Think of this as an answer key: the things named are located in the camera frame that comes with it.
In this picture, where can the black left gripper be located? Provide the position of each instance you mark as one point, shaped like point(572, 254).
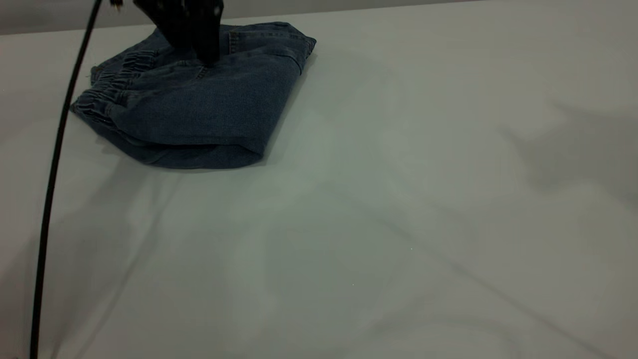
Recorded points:
point(179, 6)

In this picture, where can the blue denim pants basketball print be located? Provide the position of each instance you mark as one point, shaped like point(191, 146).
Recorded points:
point(199, 114)

